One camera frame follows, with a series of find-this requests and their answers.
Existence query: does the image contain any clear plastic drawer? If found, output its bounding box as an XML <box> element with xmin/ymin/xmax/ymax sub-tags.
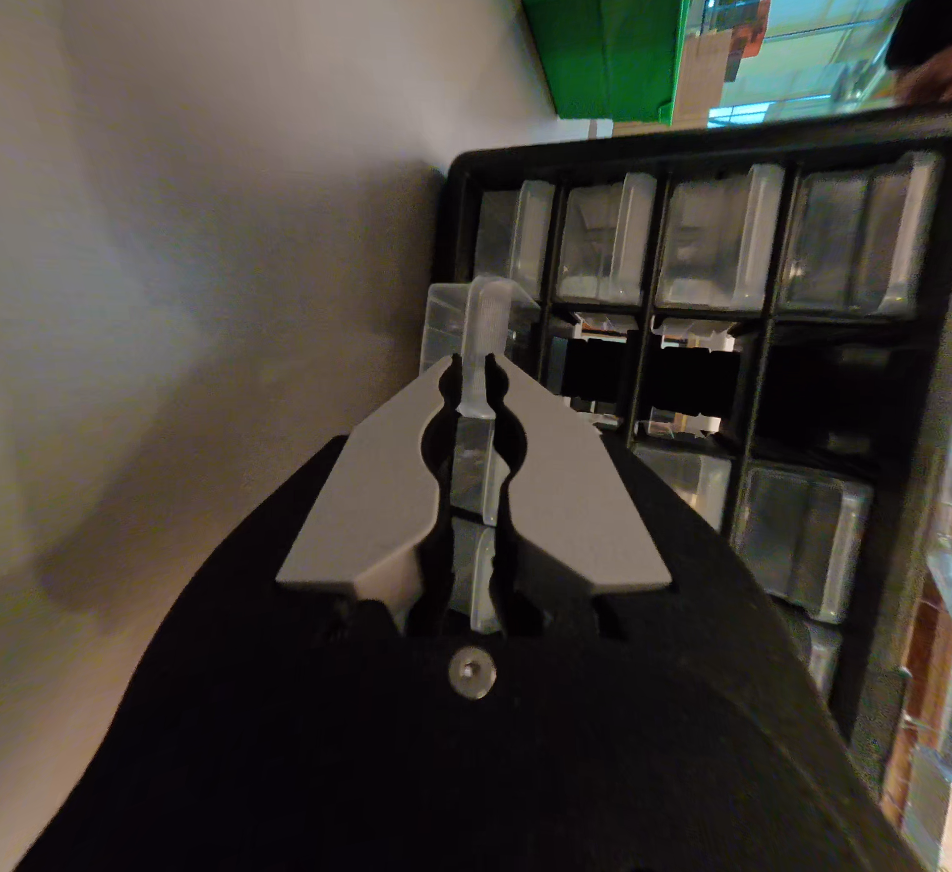
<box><xmin>425</xmin><ymin>276</ymin><xmax>542</xmax><ymax>637</ymax></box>

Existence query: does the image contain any green plastic box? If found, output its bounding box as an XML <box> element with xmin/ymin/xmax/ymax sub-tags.
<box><xmin>497</xmin><ymin>0</ymin><xmax>704</xmax><ymax>125</ymax></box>

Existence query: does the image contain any person's left forearm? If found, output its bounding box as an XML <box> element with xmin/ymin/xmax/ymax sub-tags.
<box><xmin>885</xmin><ymin>0</ymin><xmax>952</xmax><ymax>107</ymax></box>

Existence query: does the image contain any black drawer cabinet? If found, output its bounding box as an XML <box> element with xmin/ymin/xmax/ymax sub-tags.
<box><xmin>435</xmin><ymin>102</ymin><xmax>952</xmax><ymax>806</ymax></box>

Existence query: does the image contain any group of transparent drawers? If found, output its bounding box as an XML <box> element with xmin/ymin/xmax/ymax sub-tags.
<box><xmin>472</xmin><ymin>151</ymin><xmax>946</xmax><ymax>702</ymax></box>

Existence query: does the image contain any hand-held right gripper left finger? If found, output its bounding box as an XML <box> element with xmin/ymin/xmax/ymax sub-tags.
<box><xmin>275</xmin><ymin>353</ymin><xmax>458</xmax><ymax>634</ymax></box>

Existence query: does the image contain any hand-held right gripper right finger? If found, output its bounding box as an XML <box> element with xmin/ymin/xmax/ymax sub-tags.
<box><xmin>485</xmin><ymin>353</ymin><xmax>675</xmax><ymax>620</ymax></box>

